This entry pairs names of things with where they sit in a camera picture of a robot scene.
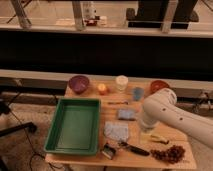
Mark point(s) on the thin metal utensil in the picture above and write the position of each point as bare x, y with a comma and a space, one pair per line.
115, 103

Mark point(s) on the red bowl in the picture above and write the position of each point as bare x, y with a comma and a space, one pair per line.
157, 85

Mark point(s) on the wooden table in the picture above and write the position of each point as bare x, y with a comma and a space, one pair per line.
122, 157

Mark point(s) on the orange fruit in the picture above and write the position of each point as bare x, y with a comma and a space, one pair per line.
102, 89

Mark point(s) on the dark red grape bunch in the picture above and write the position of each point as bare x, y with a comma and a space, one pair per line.
171, 155

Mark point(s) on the green plastic tray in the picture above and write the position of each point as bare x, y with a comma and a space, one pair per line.
74, 128

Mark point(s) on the black handled knife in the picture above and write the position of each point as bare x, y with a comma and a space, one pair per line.
133, 149

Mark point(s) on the purple bowl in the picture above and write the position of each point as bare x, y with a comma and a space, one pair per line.
78, 84

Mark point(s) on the blue plastic cup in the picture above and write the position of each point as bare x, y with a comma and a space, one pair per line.
137, 93

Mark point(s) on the black chair base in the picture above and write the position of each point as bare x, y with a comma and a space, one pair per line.
30, 126

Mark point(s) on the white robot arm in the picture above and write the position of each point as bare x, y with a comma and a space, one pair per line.
161, 106

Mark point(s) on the black binder clip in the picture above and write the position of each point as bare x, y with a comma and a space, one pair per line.
108, 151

